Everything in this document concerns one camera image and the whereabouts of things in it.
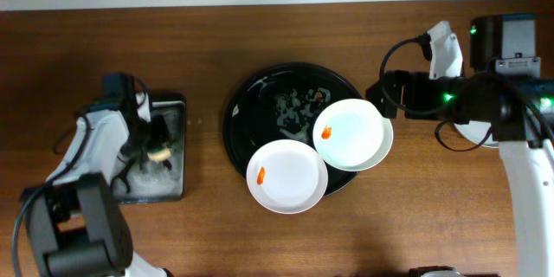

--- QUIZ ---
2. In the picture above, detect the pink plate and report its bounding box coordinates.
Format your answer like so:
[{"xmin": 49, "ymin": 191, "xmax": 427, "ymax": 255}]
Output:
[{"xmin": 246, "ymin": 139, "xmax": 329, "ymax": 215}]

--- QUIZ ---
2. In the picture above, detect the round black tray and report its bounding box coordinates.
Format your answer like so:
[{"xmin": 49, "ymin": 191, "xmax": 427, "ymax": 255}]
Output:
[{"xmin": 222, "ymin": 62, "xmax": 361, "ymax": 177}]

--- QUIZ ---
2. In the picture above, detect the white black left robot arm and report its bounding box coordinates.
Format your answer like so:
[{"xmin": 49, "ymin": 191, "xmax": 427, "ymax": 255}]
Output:
[{"xmin": 16, "ymin": 92, "xmax": 173, "ymax": 276}]

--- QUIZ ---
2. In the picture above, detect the black rectangular soapy water tray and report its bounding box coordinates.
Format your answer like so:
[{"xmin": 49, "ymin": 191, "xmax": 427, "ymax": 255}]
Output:
[{"xmin": 110, "ymin": 93, "xmax": 187, "ymax": 203}]

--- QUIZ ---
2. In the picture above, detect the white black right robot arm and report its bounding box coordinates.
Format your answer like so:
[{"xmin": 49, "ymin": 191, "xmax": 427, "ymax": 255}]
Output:
[{"xmin": 365, "ymin": 70, "xmax": 553, "ymax": 276}]

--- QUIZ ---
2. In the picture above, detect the grey plate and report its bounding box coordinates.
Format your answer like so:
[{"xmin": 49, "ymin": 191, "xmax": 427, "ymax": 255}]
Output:
[{"xmin": 454, "ymin": 121, "xmax": 499, "ymax": 148}]

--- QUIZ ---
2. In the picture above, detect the green yellow sponge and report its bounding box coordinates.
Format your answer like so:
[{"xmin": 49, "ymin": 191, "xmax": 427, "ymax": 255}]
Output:
[{"xmin": 147, "ymin": 147, "xmax": 171, "ymax": 163}]

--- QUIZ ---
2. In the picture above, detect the large white plate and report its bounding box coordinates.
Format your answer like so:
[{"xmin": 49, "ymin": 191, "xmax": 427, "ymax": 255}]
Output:
[{"xmin": 312, "ymin": 99, "xmax": 394, "ymax": 171}]

